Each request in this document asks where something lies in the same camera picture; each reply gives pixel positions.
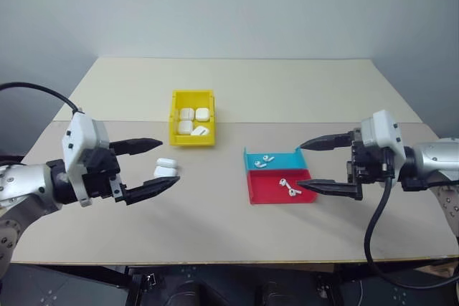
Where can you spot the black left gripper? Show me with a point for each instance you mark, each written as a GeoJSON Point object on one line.
{"type": "Point", "coordinates": [98, 177]}

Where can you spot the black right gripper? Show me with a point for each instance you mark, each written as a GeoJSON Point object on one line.
{"type": "Point", "coordinates": [369, 166]}

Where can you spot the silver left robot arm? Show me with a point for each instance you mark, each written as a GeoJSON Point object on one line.
{"type": "Point", "coordinates": [21, 184]}

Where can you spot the yellow plastic bin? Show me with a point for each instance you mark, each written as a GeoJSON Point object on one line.
{"type": "Point", "coordinates": [174, 130]}

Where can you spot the blue plastic tray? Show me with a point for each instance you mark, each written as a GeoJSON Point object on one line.
{"type": "Point", "coordinates": [287, 159]}

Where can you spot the red plastic tray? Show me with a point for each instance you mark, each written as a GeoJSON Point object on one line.
{"type": "Point", "coordinates": [265, 187]}

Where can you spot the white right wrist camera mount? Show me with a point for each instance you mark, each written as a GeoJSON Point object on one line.
{"type": "Point", "coordinates": [380, 130]}

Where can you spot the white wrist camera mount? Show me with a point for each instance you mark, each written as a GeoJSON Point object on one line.
{"type": "Point", "coordinates": [380, 130]}
{"type": "Point", "coordinates": [77, 141]}

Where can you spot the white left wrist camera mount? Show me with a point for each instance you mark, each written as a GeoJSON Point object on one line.
{"type": "Point", "coordinates": [77, 141]}

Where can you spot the black table frame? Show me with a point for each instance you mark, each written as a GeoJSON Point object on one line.
{"type": "Point", "coordinates": [107, 277]}

